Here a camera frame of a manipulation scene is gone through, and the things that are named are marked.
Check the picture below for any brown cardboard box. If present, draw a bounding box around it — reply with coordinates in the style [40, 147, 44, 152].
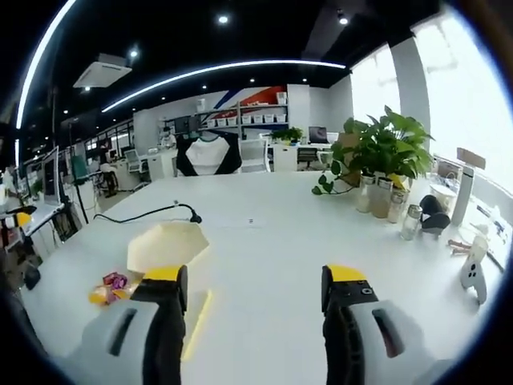
[331, 132, 364, 188]

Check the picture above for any black rounded device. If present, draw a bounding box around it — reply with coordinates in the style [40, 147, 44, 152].
[419, 194, 452, 241]

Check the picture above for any beige paper food container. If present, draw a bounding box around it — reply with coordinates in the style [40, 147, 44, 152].
[126, 222, 211, 274]

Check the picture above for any laptop computer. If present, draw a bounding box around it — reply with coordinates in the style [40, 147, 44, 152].
[308, 125, 330, 145]

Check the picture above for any glass jar with brown contents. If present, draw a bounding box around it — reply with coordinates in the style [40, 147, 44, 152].
[370, 176, 395, 220]

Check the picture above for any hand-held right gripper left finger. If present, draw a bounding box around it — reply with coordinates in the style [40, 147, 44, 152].
[59, 264, 189, 385]

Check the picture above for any white handheld controller device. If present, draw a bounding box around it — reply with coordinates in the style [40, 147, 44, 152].
[459, 235, 489, 305]

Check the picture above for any ceiling air conditioner unit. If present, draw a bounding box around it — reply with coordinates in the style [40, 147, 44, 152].
[72, 53, 133, 89]

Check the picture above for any white storage shelf with bins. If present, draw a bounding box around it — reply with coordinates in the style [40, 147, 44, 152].
[195, 91, 289, 133]

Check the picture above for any green potted plant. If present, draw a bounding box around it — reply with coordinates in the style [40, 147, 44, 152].
[312, 105, 435, 197]

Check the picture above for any black and white shirt chair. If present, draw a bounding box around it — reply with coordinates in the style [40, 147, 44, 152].
[176, 134, 243, 177]

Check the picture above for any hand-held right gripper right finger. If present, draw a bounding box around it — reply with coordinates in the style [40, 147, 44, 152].
[320, 263, 454, 385]

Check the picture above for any white mesh office chair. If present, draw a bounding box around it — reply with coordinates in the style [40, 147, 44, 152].
[237, 137, 270, 174]

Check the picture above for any black gooseneck cable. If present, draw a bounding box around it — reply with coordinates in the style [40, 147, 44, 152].
[93, 200, 204, 225]

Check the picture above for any small glass spice shaker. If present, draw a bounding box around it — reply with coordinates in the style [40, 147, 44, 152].
[401, 204, 423, 241]

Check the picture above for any white tall thermos bottle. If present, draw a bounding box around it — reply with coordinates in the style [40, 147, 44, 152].
[451, 166, 475, 225]

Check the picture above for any computer monitor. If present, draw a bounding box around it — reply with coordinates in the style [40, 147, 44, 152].
[42, 145, 61, 206]

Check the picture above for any white paper bucket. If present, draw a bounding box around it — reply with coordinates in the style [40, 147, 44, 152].
[429, 184, 458, 220]

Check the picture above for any colourful snack food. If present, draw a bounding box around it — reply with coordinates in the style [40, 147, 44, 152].
[88, 271, 141, 306]

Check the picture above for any glass jar with beige contents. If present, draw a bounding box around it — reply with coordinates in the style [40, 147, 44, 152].
[355, 174, 376, 213]

